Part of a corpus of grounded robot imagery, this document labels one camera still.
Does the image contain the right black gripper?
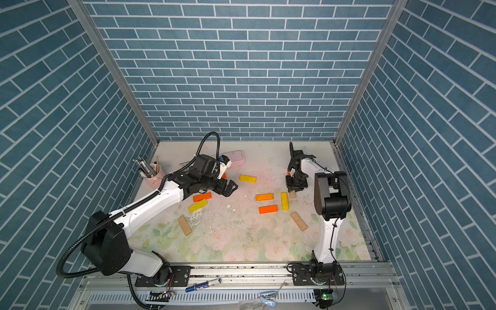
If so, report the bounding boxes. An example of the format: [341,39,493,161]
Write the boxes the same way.
[285,174,307,191]

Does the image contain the yellow block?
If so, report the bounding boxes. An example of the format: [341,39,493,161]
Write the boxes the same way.
[280,192,289,211]
[239,174,257,183]
[189,199,208,214]

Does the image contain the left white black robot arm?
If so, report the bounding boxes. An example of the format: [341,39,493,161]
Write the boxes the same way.
[81,173,238,282]

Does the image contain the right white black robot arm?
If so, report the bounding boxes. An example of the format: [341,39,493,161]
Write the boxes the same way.
[285,143,352,264]

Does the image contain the orange block left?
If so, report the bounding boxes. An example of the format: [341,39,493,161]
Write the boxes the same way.
[193,192,212,203]

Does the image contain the light orange block centre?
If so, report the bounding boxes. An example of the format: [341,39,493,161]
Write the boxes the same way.
[255,193,274,202]

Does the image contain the pink pen cup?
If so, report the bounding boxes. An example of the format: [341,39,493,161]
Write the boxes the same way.
[138,162,165,189]

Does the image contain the wooden block right low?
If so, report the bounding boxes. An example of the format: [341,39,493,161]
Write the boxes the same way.
[290,212,308,231]

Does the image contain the orange block centre low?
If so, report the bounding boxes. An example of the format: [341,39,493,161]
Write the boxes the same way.
[259,205,278,214]

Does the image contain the pink pencil case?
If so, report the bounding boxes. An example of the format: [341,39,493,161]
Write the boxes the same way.
[222,150,246,167]

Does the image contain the pens in cup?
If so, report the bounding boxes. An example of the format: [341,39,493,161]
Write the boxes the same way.
[133,156,158,178]

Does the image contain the green lit circuit board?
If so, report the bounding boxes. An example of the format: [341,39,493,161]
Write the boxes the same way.
[313,289,337,309]

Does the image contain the clear plastic bag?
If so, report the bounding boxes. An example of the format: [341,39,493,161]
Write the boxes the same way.
[239,291,278,310]

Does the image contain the left black corrugated cable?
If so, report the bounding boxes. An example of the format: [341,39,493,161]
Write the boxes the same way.
[56,131,221,279]

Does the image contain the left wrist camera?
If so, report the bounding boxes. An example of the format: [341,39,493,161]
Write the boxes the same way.
[192,154,233,180]

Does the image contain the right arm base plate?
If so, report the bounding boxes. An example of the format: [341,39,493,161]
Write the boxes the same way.
[286,262,345,286]

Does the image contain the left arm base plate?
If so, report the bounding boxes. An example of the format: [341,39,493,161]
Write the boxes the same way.
[134,266,191,288]

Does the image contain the blue screwdriver on rail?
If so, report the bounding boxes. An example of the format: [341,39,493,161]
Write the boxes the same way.
[185,278,222,293]

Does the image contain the aluminium front rail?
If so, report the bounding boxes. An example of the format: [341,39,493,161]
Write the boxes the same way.
[77,261,404,303]

